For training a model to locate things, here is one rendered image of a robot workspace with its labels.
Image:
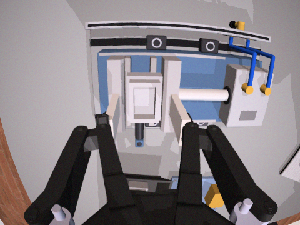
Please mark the yellow-orange block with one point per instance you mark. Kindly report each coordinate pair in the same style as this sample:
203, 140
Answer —
213, 197

